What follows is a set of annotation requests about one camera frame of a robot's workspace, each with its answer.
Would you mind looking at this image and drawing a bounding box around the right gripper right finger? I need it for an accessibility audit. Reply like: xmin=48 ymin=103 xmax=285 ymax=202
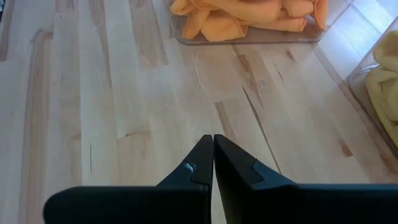
xmin=214 ymin=134 xmax=398 ymax=224

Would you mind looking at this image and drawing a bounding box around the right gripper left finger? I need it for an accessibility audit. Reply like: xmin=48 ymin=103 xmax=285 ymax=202
xmin=43 ymin=134 xmax=214 ymax=224

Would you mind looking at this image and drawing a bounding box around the yellow microfiber towel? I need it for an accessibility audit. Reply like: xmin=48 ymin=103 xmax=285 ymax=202
xmin=365 ymin=29 xmax=398 ymax=149

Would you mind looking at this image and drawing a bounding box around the orange microfiber towel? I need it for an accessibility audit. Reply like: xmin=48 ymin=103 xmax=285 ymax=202
xmin=217 ymin=0 xmax=330 ymax=33
xmin=170 ymin=0 xmax=250 ymax=42

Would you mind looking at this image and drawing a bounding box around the clear plastic basket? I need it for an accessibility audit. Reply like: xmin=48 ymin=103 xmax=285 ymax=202
xmin=346 ymin=17 xmax=398 ymax=164
xmin=169 ymin=0 xmax=331 ymax=45

